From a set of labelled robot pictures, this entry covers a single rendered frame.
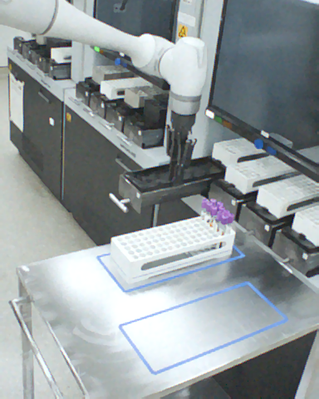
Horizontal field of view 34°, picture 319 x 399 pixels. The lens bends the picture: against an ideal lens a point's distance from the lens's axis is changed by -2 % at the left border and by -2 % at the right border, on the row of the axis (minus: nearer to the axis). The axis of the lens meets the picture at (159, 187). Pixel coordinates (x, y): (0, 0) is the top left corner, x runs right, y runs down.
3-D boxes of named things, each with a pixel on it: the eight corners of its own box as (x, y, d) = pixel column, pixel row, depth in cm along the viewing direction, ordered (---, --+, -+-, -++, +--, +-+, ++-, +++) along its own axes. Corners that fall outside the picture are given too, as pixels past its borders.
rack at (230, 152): (272, 147, 200) (275, 132, 197) (290, 158, 193) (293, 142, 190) (210, 160, 185) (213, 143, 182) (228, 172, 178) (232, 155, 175)
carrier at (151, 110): (163, 124, 205) (164, 109, 202) (158, 124, 204) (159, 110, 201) (147, 113, 213) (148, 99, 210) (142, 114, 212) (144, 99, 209)
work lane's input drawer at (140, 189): (271, 160, 207) (276, 138, 203) (296, 174, 197) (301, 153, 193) (105, 196, 169) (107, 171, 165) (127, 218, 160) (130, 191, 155)
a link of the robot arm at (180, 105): (189, 86, 158) (187, 104, 161) (164, 88, 154) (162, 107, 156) (208, 96, 152) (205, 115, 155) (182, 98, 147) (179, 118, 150)
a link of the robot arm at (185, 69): (212, 96, 152) (184, 81, 161) (219, 42, 145) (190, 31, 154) (182, 99, 146) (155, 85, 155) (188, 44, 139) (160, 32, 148)
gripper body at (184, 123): (203, 114, 154) (198, 143, 159) (185, 104, 160) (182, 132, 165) (181, 116, 151) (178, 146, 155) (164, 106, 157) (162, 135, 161)
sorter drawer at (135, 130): (250, 115, 248) (253, 97, 244) (270, 126, 238) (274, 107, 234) (113, 136, 211) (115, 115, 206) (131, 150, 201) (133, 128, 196)
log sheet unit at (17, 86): (9, 120, 336) (8, 66, 319) (24, 136, 317) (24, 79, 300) (6, 120, 335) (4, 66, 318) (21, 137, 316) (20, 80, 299)
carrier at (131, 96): (142, 110, 216) (144, 96, 213) (138, 110, 214) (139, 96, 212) (128, 100, 224) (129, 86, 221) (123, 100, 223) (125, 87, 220)
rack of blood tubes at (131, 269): (209, 233, 141) (213, 213, 138) (232, 253, 134) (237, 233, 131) (109, 259, 127) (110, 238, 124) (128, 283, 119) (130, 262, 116)
